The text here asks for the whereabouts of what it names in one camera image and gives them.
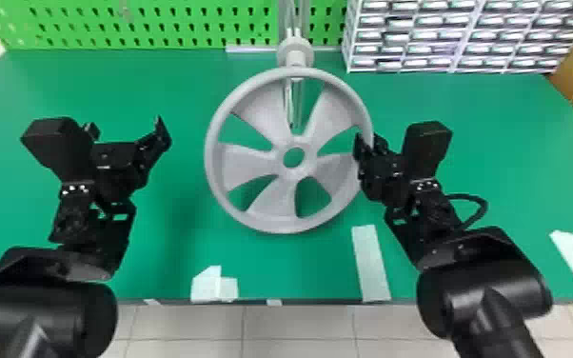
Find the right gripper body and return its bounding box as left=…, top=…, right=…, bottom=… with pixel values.
left=359, top=149, right=419, bottom=203

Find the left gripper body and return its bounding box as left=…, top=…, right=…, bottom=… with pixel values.
left=89, top=140, right=154, bottom=205

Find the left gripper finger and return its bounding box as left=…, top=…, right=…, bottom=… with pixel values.
left=83, top=121, right=102, bottom=143
left=134, top=115, right=173, bottom=168

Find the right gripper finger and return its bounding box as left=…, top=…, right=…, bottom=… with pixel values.
left=352, top=132, right=377, bottom=173
left=373, top=131, right=394, bottom=157

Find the grey wheel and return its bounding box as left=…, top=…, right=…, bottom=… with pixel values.
left=203, top=67, right=376, bottom=235

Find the metal stand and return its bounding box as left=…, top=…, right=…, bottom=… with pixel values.
left=225, top=0, right=343, bottom=132

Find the white drawer cabinet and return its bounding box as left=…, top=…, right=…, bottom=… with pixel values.
left=457, top=0, right=573, bottom=75
left=341, top=0, right=488, bottom=75

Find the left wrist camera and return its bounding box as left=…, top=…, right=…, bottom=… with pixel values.
left=20, top=116, right=96, bottom=184

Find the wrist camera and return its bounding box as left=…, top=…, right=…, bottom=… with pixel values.
left=400, top=120, right=454, bottom=182
left=20, top=116, right=96, bottom=184

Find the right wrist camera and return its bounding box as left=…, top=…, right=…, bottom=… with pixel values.
left=400, top=120, right=454, bottom=182

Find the black cable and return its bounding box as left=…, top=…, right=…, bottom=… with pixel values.
left=444, top=192, right=489, bottom=232

